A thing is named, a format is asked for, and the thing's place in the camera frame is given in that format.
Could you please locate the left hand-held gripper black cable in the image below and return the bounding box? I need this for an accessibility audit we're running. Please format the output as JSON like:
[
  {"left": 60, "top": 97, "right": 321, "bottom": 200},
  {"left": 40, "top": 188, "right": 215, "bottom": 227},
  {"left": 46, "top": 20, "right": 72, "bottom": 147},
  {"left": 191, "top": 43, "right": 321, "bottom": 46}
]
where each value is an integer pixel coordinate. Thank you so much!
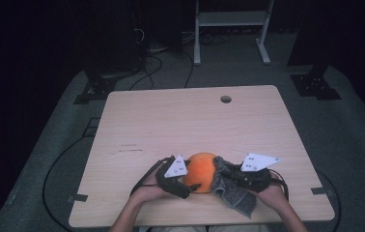
[{"left": 129, "top": 157, "right": 172, "bottom": 197}]

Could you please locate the person's left hand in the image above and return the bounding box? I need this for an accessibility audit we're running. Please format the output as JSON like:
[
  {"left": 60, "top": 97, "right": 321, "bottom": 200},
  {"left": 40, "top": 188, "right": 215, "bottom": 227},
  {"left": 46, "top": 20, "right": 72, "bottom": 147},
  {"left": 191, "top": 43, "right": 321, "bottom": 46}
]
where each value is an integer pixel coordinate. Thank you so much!
[{"left": 131, "top": 172, "right": 174, "bottom": 204}]

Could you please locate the grey fluffy cloth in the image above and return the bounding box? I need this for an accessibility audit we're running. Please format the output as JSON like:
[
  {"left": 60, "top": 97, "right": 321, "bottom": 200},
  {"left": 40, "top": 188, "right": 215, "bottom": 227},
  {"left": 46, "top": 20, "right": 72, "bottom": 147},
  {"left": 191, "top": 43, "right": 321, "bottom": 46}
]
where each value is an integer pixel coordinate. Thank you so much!
[{"left": 211, "top": 156, "right": 258, "bottom": 219}]

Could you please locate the orange ball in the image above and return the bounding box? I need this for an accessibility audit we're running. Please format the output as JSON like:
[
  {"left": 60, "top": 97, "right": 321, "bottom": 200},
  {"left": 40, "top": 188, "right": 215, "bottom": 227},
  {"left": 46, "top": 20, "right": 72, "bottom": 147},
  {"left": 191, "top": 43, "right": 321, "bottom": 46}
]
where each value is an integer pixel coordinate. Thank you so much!
[{"left": 182, "top": 152, "right": 219, "bottom": 194}]

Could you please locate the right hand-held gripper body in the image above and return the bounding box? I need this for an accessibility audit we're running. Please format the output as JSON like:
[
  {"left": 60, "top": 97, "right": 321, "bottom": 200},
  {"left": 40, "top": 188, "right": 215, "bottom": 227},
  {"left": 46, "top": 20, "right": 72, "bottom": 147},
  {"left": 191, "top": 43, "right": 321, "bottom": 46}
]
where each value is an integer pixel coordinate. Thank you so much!
[{"left": 238, "top": 152, "right": 282, "bottom": 193}]

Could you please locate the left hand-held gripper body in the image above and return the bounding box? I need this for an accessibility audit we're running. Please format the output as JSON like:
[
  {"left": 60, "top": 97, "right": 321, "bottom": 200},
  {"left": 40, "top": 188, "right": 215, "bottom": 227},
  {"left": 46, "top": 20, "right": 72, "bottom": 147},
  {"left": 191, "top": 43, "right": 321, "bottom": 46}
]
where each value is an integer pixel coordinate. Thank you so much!
[{"left": 154, "top": 154, "right": 192, "bottom": 199}]

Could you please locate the person's right hand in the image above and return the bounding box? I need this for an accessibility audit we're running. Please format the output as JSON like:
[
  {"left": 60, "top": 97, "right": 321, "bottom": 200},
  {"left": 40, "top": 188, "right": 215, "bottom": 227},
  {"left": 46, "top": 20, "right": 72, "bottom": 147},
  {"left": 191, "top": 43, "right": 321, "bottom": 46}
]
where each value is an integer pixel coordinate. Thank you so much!
[{"left": 255, "top": 178, "right": 289, "bottom": 212}]

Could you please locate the black floor tape outline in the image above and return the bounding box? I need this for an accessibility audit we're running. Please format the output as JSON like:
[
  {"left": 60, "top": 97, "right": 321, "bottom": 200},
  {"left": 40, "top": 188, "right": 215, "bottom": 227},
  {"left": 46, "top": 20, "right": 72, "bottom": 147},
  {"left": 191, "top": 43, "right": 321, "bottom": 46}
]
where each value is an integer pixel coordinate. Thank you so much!
[{"left": 83, "top": 117, "right": 101, "bottom": 138}]

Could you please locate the right hand-held gripper black cable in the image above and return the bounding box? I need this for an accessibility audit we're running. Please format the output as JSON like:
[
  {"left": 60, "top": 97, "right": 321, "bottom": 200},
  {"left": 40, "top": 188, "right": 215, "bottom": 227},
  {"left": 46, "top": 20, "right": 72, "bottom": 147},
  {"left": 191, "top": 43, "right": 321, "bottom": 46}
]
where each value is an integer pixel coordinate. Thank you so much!
[{"left": 269, "top": 169, "right": 290, "bottom": 202}]

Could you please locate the hand-held gripper black cable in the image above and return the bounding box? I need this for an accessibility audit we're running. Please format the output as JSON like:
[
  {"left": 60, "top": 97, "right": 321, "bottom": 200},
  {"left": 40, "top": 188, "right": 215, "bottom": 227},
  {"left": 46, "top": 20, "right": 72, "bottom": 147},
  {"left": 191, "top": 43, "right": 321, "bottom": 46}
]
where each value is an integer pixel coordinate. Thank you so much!
[
  {"left": 269, "top": 169, "right": 290, "bottom": 202},
  {"left": 129, "top": 157, "right": 172, "bottom": 197}
]

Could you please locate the grey tape strip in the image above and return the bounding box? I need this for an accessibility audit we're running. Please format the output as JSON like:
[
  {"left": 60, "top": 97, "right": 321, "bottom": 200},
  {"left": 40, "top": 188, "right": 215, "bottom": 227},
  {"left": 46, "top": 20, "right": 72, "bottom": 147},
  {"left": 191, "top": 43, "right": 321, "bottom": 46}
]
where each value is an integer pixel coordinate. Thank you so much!
[
  {"left": 311, "top": 187, "right": 333, "bottom": 196},
  {"left": 67, "top": 193, "right": 89, "bottom": 203}
]

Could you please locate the black floor cable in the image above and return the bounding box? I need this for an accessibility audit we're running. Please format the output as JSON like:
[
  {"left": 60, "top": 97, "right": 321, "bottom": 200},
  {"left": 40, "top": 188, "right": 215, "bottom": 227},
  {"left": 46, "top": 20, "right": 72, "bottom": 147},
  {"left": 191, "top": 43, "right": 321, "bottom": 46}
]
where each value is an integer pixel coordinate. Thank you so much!
[
  {"left": 42, "top": 134, "right": 98, "bottom": 232},
  {"left": 183, "top": 50, "right": 195, "bottom": 89},
  {"left": 315, "top": 169, "right": 343, "bottom": 232},
  {"left": 128, "top": 55, "right": 164, "bottom": 92}
]

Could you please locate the black stand base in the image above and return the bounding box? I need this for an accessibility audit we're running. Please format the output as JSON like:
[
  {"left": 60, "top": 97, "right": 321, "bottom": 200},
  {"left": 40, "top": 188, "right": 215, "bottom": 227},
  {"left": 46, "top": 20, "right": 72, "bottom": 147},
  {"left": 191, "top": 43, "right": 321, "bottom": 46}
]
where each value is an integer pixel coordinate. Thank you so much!
[
  {"left": 73, "top": 74, "right": 118, "bottom": 105},
  {"left": 290, "top": 72, "right": 343, "bottom": 102}
]

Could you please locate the white metal desk frame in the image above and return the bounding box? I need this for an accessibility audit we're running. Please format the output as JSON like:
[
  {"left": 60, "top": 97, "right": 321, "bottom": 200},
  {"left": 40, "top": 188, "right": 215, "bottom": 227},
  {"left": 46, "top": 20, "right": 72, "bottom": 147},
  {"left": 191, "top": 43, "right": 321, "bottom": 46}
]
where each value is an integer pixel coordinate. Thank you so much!
[{"left": 193, "top": 0, "right": 275, "bottom": 67}]

